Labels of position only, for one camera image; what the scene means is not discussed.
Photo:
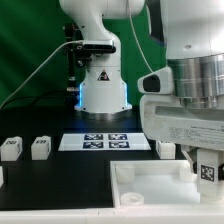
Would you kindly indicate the white square tabletop part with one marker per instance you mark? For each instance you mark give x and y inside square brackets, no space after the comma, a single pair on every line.
[153,182]

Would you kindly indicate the white front rail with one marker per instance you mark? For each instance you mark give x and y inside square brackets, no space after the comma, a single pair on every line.
[154,214]

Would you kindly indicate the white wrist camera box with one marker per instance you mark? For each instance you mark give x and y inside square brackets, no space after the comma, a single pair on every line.
[158,82]

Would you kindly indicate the white sheet with markers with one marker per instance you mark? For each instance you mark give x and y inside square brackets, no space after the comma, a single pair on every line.
[104,142]

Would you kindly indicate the black camera stand pole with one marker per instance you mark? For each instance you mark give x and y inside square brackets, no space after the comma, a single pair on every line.
[72,33]

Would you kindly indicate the black camera on base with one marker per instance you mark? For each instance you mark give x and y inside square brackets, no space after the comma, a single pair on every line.
[101,46]

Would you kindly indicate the white block left edge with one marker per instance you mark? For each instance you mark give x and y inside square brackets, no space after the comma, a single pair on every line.
[1,177]

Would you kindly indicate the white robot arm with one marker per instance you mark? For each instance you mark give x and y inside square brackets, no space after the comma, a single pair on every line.
[182,102]

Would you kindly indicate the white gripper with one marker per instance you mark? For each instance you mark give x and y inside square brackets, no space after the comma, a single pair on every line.
[163,119]

